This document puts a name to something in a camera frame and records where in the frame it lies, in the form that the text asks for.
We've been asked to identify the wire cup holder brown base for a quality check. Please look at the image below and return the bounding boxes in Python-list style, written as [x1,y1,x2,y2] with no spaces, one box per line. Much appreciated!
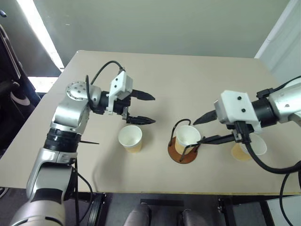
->
[167,119,201,164]

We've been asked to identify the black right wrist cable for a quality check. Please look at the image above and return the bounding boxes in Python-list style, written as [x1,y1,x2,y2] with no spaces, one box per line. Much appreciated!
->
[236,121,301,226]

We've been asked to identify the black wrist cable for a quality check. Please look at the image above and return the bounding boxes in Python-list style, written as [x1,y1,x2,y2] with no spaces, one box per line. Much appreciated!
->
[236,121,301,226]
[85,60,126,113]

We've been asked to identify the white board on floor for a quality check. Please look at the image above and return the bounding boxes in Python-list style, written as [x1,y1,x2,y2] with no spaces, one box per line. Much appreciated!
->
[266,194,301,226]

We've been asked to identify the dark grey rounded shape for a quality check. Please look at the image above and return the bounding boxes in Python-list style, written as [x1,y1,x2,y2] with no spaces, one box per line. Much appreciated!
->
[180,208,210,226]
[123,203,151,226]

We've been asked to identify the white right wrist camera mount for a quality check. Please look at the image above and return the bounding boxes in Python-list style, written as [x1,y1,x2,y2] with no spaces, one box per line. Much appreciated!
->
[213,90,263,134]

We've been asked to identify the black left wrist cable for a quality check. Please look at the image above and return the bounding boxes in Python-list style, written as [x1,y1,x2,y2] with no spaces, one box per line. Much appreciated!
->
[85,60,126,113]

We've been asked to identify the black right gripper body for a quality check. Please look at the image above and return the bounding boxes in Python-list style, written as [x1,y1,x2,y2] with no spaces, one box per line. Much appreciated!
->
[225,121,255,143]

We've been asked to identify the black table frame leg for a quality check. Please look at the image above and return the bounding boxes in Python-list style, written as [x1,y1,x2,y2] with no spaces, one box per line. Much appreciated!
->
[217,197,235,226]
[88,192,107,226]

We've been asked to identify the white paper cup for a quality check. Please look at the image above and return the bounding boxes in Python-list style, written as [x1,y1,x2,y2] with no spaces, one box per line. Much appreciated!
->
[118,125,143,154]
[230,133,268,163]
[174,125,202,157]

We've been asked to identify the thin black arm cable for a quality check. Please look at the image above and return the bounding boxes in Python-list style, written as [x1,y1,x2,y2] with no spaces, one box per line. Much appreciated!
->
[73,159,95,226]

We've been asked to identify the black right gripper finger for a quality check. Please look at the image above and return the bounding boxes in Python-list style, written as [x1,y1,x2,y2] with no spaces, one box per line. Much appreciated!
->
[192,110,218,126]
[197,134,236,145]

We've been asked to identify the black chair with bag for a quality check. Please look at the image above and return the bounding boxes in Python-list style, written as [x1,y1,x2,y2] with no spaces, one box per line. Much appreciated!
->
[0,10,42,157]

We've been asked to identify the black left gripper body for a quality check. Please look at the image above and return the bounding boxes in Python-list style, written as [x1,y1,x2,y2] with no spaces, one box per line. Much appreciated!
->
[113,93,132,121]

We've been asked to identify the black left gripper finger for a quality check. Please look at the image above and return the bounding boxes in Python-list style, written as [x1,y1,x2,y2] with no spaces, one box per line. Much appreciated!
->
[130,89,156,102]
[126,115,157,125]

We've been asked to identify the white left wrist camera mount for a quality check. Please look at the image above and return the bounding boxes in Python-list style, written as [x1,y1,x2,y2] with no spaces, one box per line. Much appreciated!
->
[106,71,134,116]

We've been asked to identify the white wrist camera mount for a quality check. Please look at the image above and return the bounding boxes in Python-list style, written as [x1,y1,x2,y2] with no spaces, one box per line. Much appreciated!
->
[106,71,134,116]
[213,90,263,134]

